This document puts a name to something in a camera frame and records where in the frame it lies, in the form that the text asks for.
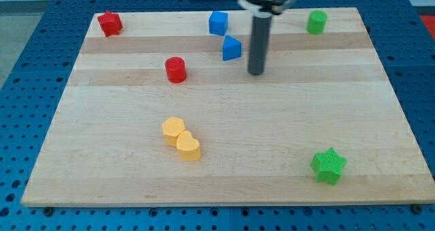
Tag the wooden board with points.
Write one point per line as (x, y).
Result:
(258, 134)

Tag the yellow heart block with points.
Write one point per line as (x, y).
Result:
(189, 148)

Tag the yellow hexagon block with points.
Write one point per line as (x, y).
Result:
(171, 129)

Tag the red cylinder block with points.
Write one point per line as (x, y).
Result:
(176, 69)

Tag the blue triangular block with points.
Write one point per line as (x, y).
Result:
(231, 48)

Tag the blue cube block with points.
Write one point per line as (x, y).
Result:
(218, 23)

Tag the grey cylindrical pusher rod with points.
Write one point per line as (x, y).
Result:
(258, 45)

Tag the green star block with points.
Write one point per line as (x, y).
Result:
(328, 166)

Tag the green cylinder block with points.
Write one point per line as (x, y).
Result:
(316, 22)

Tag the red star block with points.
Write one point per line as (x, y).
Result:
(110, 23)

